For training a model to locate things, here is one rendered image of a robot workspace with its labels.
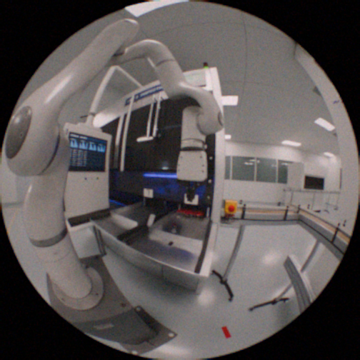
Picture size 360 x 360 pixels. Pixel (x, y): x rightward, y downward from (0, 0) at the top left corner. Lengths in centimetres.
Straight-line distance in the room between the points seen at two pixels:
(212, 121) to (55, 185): 42
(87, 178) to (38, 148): 88
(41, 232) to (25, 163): 11
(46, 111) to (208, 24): 177
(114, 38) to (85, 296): 65
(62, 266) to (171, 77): 55
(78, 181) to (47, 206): 79
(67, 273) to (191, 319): 106
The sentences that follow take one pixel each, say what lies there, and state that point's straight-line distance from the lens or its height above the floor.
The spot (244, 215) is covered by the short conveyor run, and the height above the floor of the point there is 92.
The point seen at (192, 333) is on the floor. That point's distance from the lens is 119.
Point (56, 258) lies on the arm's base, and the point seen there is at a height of 101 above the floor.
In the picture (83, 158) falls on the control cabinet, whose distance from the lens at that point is 103.
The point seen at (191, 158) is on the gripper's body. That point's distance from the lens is 34.
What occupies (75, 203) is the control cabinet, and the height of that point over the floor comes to 91.
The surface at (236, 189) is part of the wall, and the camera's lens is 534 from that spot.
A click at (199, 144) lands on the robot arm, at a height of 127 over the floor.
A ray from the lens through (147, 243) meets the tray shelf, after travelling 48.
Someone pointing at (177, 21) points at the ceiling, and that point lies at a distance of 180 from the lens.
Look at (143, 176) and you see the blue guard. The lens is 84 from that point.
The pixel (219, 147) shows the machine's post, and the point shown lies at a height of 135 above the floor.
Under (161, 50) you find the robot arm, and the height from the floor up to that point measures 160.
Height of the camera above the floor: 117
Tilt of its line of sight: 3 degrees down
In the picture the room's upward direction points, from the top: 3 degrees clockwise
